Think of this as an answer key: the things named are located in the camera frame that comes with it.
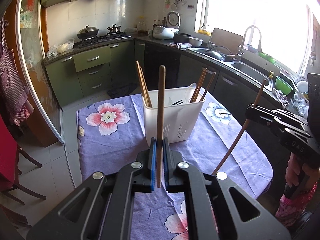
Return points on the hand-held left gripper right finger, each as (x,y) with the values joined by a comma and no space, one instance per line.
(165,160)

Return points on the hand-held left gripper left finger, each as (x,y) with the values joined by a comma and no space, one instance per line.
(153,160)

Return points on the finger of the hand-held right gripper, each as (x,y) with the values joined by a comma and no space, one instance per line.
(265,117)

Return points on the white utensil holder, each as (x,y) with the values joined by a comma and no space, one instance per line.
(180,122)

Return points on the dark brown wooden chopstick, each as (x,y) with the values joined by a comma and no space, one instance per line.
(161,92)
(198,85)

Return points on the person's right hand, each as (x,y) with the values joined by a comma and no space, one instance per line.
(292,170)

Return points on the patterned cloth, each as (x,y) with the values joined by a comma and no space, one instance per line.
(280,97)

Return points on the crumpled plastic bag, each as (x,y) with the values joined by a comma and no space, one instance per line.
(298,105)

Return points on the green bowl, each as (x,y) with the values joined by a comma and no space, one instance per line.
(283,86)

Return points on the purple floral tablecloth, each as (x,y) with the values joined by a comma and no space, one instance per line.
(112,142)

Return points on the stainless double sink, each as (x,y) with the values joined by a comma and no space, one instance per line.
(250,71)

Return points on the white dishes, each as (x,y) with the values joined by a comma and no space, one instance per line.
(301,85)

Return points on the black fork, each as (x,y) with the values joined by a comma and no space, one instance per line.
(177,102)

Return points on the white plastic spoon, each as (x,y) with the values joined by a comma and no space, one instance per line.
(190,90)

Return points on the dark floor mat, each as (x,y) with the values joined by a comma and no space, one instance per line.
(122,90)

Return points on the tall steel faucet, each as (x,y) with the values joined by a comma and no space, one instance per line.
(243,40)

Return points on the wooden cutting board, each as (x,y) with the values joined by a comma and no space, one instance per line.
(225,37)

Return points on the small steel faucet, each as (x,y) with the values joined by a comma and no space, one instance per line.
(210,42)

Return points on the black built-in appliance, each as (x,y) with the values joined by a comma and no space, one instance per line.
(170,62)

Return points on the white bowl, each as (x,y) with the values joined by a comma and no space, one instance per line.
(195,42)

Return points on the yellow basket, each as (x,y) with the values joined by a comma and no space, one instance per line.
(203,32)

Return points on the patterned rag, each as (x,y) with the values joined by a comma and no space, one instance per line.
(181,46)

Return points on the window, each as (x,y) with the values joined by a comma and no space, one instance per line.
(262,5)

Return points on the black inner pot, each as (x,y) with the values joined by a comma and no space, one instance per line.
(181,38)

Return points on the green base cabinets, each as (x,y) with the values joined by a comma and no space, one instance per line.
(65,85)

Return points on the green drawer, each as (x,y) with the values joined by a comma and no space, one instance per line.
(92,60)

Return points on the dark granite countertop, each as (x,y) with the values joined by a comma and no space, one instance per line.
(142,39)

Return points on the white rice cooker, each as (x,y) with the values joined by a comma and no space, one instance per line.
(162,33)

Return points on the black gas stove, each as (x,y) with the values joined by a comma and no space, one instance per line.
(105,38)

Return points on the clear food container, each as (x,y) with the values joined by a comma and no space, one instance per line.
(130,30)

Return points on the clear oil bottle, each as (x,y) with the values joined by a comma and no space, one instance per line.
(142,26)

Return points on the steel lidded pot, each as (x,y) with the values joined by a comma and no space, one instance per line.
(114,29)

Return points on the dark sauce bottle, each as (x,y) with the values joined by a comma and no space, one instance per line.
(164,22)

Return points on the black lidded wok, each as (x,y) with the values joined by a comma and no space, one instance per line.
(87,32)

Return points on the white plastic bag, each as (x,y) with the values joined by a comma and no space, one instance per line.
(62,48)

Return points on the red covered chair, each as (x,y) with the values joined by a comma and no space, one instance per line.
(6,155)

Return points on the frosted glass sliding door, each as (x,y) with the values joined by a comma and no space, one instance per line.
(37,55)

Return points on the purple checked apron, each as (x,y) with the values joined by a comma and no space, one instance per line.
(12,80)

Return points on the wall-hung kitchen tools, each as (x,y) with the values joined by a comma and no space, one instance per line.
(168,0)

